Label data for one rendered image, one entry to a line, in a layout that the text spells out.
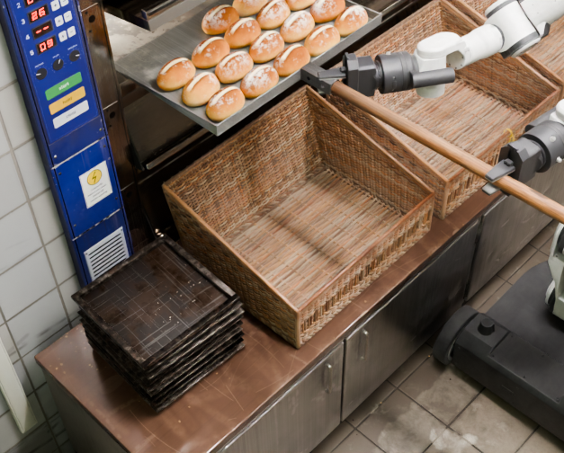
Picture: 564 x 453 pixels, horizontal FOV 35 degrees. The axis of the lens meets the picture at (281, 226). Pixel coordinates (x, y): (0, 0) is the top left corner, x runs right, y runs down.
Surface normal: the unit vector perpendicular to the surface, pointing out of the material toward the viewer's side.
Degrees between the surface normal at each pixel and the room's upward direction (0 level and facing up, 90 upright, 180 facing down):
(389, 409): 0
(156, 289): 0
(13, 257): 90
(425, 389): 0
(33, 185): 90
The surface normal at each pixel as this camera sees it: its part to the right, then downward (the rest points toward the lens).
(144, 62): -0.02, -0.67
